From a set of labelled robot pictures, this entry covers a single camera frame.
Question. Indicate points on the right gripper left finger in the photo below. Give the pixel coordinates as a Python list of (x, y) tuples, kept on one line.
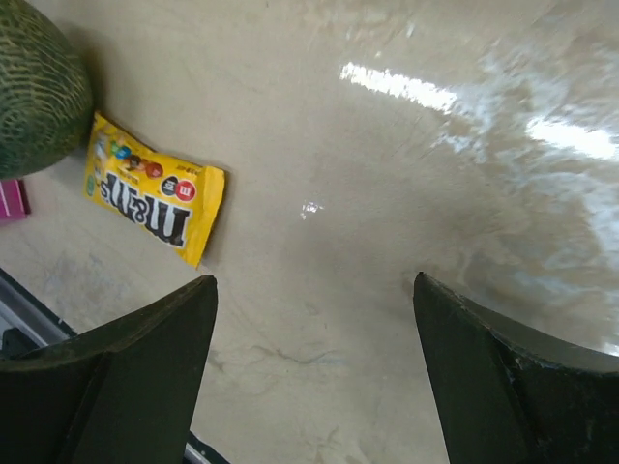
[(124, 392)]

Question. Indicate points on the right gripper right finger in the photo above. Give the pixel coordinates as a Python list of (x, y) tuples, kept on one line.
[(508, 393)]

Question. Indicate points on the yellow M&M's bag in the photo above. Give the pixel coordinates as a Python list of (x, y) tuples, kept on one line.
[(175, 200)]

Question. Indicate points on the pink box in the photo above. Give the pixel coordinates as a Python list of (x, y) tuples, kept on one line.
[(14, 203)]

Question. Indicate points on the green round melon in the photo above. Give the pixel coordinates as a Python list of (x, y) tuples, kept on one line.
[(47, 101)]

